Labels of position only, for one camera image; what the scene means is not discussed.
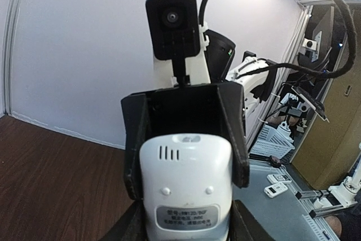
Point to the left aluminium frame post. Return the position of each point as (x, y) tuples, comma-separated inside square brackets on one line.
[(9, 35)]

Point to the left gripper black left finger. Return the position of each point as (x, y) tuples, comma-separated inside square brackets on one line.
[(130, 226)]

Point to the small white device background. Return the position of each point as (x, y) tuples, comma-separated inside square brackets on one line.
[(275, 190)]

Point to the white remote control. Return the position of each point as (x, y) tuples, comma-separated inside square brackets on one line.
[(187, 186)]

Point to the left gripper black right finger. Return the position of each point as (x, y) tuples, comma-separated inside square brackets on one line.
[(243, 226)]

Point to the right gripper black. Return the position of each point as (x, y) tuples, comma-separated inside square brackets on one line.
[(208, 108)]

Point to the yellow wooden cabinet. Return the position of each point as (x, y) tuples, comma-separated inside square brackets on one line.
[(331, 147)]

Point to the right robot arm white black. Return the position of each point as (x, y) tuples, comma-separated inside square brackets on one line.
[(257, 76)]

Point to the white plastic basket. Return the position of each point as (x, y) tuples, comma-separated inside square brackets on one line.
[(273, 141)]

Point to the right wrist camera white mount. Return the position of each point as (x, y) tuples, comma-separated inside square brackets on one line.
[(179, 43)]

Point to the human operator dark clothes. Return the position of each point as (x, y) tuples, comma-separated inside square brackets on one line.
[(346, 225)]

